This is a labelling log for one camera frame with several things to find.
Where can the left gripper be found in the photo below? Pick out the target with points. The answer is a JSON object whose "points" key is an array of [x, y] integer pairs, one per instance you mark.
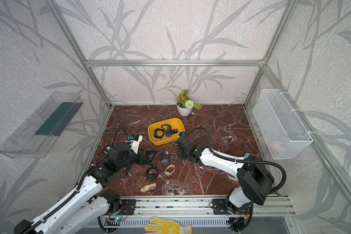
{"points": [[147, 161]]}

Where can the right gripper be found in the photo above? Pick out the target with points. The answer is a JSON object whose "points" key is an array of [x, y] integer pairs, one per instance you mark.
{"points": [[179, 156]]}

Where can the silver chain watch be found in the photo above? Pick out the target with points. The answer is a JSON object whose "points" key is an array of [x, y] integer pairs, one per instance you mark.
{"points": [[173, 156]]}

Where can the beige strap watch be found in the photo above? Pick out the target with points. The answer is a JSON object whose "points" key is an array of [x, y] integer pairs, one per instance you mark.
{"points": [[169, 170]]}

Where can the black rugged sport watch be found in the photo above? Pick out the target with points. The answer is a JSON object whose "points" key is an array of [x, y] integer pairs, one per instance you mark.
{"points": [[159, 133]]}

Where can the yellow plastic storage box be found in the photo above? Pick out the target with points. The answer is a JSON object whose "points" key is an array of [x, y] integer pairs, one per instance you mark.
{"points": [[175, 124]]}

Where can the black slim watch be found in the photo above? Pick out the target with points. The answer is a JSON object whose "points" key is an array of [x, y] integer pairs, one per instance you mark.
{"points": [[166, 127]]}

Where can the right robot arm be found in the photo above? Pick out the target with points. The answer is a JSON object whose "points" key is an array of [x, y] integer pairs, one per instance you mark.
{"points": [[257, 178]]}

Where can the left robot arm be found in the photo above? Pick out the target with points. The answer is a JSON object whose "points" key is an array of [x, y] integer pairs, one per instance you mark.
{"points": [[89, 199]]}

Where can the black chunky watch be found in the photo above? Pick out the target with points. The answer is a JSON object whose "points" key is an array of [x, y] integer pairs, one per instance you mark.
{"points": [[152, 173]]}

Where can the blue translucent watch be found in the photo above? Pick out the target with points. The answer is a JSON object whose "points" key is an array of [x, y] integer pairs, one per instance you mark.
{"points": [[165, 157]]}

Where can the potted artificial plant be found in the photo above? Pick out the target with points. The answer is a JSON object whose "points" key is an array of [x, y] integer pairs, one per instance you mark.
{"points": [[185, 104]]}

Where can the yellow dotted work glove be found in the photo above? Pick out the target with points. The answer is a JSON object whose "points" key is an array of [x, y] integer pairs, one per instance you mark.
{"points": [[159, 225]]}

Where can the cream flat strap watch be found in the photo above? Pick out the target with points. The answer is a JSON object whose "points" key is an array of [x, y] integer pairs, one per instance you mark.
{"points": [[148, 187]]}

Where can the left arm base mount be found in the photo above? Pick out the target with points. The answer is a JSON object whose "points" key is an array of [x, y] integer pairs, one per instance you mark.
{"points": [[122, 207]]}

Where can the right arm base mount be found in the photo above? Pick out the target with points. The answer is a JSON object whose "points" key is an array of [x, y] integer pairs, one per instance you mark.
{"points": [[220, 207]]}

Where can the white wire basket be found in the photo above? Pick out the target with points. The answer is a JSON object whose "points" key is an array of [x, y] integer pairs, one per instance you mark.
{"points": [[284, 133]]}

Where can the aluminium front rail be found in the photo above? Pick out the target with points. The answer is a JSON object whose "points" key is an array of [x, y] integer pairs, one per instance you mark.
{"points": [[202, 206]]}

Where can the clear acrylic wall shelf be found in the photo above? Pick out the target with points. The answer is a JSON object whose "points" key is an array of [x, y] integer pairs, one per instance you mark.
{"points": [[37, 135]]}

